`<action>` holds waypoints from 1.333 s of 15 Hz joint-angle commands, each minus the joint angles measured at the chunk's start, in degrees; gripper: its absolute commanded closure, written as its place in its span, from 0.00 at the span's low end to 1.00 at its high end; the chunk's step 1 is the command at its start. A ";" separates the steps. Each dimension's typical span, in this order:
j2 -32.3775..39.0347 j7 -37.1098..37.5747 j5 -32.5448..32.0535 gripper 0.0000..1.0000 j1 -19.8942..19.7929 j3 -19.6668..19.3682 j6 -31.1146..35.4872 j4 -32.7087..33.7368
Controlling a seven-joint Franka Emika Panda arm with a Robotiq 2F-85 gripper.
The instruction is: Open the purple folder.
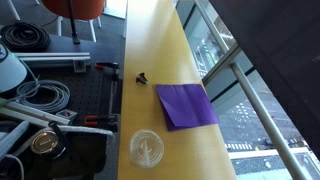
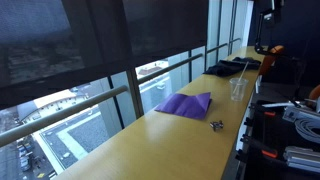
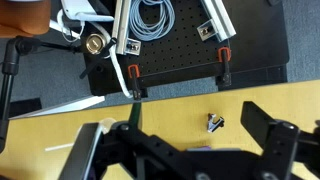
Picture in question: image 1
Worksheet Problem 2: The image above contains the purple folder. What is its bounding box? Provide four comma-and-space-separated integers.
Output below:
156, 84, 219, 131

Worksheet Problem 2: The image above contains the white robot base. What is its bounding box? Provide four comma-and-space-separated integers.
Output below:
0, 44, 27, 93

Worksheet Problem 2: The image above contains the black binder clip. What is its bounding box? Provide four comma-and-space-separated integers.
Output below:
136, 72, 148, 84

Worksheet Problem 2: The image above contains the clear plastic cup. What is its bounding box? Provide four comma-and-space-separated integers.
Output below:
129, 129, 164, 168

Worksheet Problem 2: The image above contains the upper orange bar clamp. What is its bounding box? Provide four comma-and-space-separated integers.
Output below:
95, 62, 120, 81

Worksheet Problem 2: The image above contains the orange bar clamp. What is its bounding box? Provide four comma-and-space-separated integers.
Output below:
84, 115, 118, 132
95, 62, 120, 81

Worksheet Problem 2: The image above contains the black perforated breadboard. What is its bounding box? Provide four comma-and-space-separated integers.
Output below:
34, 65, 121, 125

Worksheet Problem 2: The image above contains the lower orange bar clamp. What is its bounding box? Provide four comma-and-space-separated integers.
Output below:
84, 115, 118, 132

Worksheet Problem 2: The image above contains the metal window railing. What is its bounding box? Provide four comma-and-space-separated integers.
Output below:
193, 0, 306, 180

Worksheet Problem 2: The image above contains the black bag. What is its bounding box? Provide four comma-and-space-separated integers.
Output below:
14, 125, 115, 180

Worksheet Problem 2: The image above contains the black stand pole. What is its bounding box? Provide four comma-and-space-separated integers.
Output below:
66, 0, 80, 45

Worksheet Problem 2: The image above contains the aluminium extrusion bars left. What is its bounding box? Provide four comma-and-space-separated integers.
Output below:
0, 98, 70, 127

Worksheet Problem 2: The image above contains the orange chair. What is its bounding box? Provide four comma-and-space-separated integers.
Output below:
42, 0, 105, 42

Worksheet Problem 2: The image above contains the aluminium extrusion rail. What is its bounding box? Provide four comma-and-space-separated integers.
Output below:
15, 52, 91, 73

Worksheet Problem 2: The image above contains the grey coiled cable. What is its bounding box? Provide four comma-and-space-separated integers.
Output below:
15, 79, 71, 114

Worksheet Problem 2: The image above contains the black coiled cable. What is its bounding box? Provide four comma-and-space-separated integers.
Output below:
0, 21, 52, 53

